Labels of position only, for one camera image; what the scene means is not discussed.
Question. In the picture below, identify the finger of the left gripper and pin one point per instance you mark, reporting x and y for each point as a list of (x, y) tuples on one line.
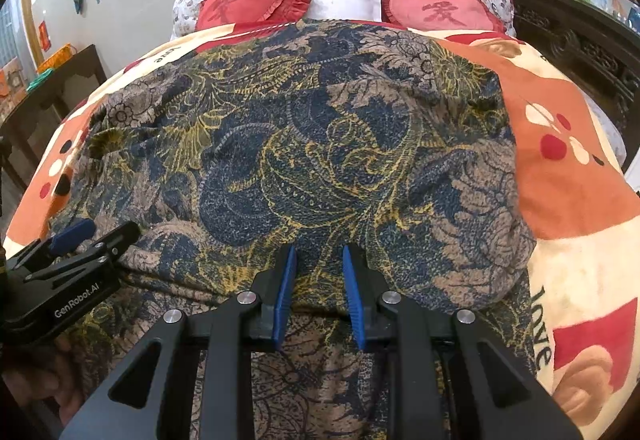
[(112, 239), (70, 238)]

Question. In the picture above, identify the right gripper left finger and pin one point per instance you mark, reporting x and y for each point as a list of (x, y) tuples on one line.
[(194, 369)]

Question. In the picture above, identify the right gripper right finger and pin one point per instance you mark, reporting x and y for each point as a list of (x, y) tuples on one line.
[(451, 376)]

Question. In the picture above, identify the dark floral patterned garment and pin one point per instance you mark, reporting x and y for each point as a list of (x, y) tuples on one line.
[(320, 135)]

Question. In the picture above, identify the person's hand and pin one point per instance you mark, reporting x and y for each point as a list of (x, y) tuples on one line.
[(49, 373)]

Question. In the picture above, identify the dark wooden side table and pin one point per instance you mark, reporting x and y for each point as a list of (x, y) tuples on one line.
[(23, 120)]

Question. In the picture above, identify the orange red love blanket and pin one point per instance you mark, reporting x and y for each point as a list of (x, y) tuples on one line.
[(583, 274)]

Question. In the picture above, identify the left red heart pillow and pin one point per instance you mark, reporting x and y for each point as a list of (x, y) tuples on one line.
[(220, 12)]

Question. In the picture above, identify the red heart pillow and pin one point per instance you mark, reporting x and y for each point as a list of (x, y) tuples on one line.
[(441, 15), (220, 12)]

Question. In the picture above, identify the dark carved wooden cabinet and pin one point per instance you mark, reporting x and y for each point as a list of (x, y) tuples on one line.
[(597, 52)]

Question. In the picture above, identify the right red heart pillow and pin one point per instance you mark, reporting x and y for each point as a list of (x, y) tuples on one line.
[(441, 15)]

